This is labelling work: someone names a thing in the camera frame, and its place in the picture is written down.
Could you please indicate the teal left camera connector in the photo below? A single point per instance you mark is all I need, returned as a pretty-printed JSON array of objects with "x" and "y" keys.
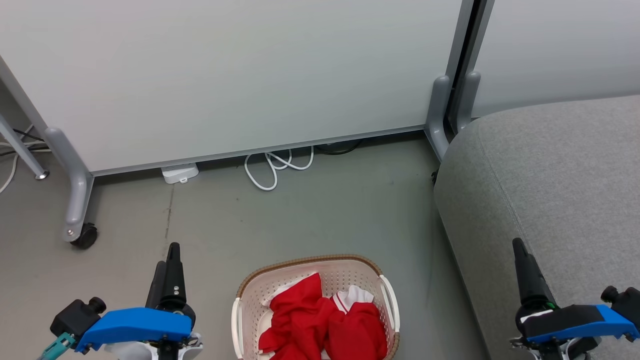
[{"x": 56, "y": 346}]

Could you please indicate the white perforated laundry basket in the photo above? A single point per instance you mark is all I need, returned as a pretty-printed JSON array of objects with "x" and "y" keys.
[{"x": 335, "y": 272}]

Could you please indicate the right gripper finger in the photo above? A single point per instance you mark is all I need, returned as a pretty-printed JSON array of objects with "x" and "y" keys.
[{"x": 531, "y": 280}]

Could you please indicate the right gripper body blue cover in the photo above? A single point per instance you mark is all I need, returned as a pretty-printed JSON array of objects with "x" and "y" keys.
[{"x": 575, "y": 322}]

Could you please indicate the large white partition panel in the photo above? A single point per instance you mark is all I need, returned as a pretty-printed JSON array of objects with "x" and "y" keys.
[{"x": 225, "y": 75}]

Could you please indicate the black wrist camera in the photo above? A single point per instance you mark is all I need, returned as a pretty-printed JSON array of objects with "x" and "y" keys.
[
  {"x": 627, "y": 301},
  {"x": 75, "y": 317}
]

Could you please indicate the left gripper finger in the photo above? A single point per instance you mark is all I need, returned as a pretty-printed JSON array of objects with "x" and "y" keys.
[
  {"x": 175, "y": 275},
  {"x": 156, "y": 290}
]

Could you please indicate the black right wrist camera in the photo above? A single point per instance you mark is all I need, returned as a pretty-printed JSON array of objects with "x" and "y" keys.
[{"x": 627, "y": 301}]

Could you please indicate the black caster wheel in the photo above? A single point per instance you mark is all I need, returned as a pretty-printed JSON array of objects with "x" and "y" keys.
[{"x": 86, "y": 237}]

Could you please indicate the long grey partition foot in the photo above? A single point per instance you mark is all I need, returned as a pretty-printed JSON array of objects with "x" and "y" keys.
[{"x": 75, "y": 190}]

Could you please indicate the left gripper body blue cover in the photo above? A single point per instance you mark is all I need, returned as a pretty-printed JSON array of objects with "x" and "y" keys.
[{"x": 135, "y": 325}]

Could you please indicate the small white partition panel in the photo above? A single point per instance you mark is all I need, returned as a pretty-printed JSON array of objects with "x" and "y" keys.
[{"x": 550, "y": 50}]

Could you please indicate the short grey partition foot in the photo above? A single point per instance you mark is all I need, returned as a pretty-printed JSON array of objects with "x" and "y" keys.
[
  {"x": 467, "y": 100},
  {"x": 438, "y": 115}
]

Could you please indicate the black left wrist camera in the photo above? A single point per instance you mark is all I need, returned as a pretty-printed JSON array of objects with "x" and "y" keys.
[{"x": 75, "y": 317}]

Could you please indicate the white power adapter box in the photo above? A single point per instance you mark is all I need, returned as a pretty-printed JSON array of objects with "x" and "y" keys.
[{"x": 180, "y": 173}]

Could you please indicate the grey metal table leg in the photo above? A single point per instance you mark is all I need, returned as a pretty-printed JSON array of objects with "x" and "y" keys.
[{"x": 22, "y": 150}]

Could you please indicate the plain red garment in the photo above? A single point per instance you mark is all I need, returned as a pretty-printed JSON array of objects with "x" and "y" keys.
[{"x": 297, "y": 320}]

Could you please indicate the grey fabric sofa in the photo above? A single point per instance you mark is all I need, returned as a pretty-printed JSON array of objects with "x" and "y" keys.
[{"x": 560, "y": 200}]

